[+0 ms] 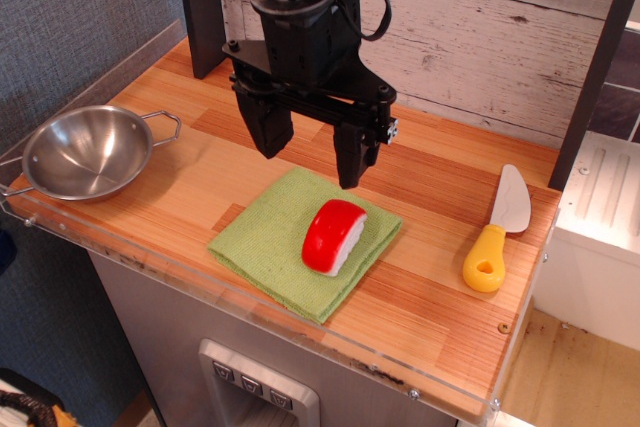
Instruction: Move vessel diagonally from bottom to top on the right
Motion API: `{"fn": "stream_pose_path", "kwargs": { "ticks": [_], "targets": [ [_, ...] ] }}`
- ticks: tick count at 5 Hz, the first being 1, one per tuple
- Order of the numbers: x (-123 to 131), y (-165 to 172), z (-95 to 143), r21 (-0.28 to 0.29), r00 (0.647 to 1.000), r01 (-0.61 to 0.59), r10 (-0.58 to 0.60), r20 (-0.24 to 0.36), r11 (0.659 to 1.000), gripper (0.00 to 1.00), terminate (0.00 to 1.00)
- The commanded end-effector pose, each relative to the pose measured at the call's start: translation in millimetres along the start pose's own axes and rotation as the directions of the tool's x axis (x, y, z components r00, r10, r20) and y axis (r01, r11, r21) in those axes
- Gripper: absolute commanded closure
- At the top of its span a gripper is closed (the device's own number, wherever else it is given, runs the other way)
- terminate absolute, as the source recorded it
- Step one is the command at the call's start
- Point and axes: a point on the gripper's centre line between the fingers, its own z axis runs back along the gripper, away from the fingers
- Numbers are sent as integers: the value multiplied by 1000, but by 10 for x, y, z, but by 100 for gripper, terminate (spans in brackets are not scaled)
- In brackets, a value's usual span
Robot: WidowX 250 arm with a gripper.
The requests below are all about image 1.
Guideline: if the dark vertical post left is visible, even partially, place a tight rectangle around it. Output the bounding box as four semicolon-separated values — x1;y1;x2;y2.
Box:
182;0;226;79

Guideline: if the ice dispenser panel with buttons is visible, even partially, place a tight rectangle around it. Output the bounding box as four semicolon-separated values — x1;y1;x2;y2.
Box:
198;339;321;426

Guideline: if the dark vertical post right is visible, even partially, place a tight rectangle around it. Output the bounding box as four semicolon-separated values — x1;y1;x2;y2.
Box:
548;0;635;191

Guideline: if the green folded cloth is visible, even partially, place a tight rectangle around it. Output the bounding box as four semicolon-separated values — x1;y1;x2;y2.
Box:
208;168;402;324

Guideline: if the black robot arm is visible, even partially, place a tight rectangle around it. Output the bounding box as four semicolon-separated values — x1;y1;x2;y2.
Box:
224;0;397;189

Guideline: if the clear acrylic table guard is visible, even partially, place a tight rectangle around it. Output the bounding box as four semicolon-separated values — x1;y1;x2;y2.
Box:
1;139;560;425

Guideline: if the stainless steel bowl with handles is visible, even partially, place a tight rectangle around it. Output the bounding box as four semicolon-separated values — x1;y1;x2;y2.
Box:
1;105;182;201

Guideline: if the white toy sink unit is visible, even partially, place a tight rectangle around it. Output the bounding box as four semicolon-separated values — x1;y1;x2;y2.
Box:
533;132;639;349

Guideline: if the dark vertical post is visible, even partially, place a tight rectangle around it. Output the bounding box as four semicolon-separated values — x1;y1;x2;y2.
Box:
182;0;226;79
548;0;635;191

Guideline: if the yellow handled toy knife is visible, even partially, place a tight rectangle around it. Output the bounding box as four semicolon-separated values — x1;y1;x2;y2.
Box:
462;164;531;293

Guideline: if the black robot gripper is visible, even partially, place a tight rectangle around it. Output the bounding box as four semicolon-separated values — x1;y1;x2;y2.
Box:
223;0;397;189

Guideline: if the silver toy fridge cabinet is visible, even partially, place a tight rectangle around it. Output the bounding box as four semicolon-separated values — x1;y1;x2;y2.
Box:
91;254;457;426

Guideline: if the red and white toy sushi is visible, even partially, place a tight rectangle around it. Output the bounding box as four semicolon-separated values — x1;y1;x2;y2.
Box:
301;199;368;277

